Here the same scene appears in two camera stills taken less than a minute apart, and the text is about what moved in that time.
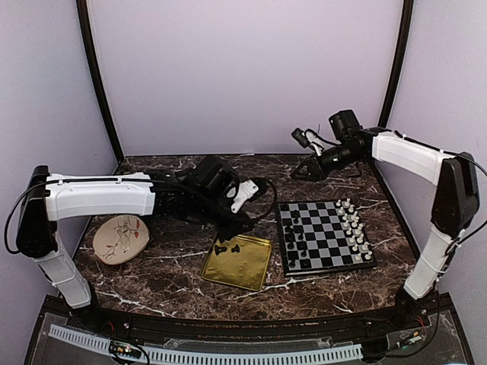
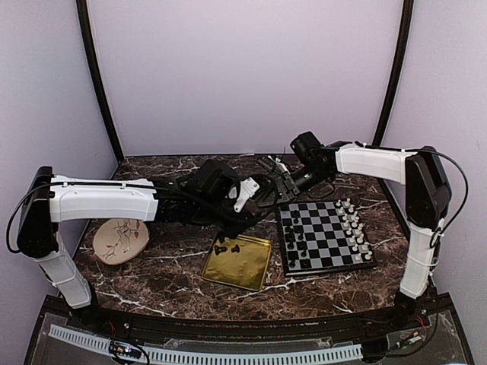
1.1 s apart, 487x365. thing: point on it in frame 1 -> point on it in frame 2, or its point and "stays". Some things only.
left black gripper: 233,230 stays
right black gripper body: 345,159 -> 294,188
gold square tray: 241,261 stays
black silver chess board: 323,236 stays
